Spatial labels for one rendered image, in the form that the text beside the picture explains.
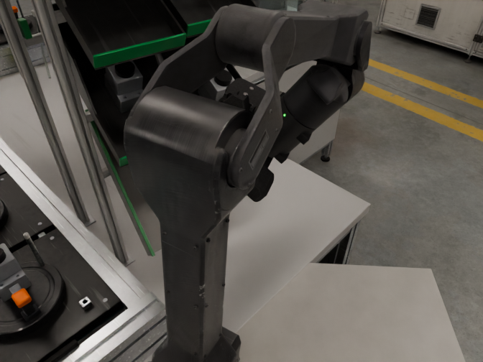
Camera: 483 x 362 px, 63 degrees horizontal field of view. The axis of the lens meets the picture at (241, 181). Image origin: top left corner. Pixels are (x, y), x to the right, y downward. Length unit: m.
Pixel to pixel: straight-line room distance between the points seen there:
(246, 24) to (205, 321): 0.22
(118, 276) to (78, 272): 0.07
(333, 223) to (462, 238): 1.45
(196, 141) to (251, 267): 0.68
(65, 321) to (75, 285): 0.07
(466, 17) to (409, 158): 1.90
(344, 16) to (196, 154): 0.24
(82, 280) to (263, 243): 0.40
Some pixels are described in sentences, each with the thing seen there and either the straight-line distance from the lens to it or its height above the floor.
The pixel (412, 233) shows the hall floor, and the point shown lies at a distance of 2.28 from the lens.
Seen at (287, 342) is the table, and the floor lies 0.86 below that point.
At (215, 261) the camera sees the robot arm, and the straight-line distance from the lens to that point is 0.30.
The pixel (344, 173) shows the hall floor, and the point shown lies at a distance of 2.54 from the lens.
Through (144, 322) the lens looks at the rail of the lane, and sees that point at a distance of 0.72.
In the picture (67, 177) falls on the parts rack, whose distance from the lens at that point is 0.94.
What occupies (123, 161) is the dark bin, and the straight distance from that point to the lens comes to 0.62.
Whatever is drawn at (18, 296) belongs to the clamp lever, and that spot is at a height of 1.07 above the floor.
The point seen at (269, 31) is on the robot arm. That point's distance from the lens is 0.26.
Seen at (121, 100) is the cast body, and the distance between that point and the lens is 0.66.
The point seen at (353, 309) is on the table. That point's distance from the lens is 0.86.
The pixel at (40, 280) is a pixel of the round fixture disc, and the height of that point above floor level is 0.99.
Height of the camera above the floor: 1.57
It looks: 41 degrees down
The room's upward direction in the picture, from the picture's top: straight up
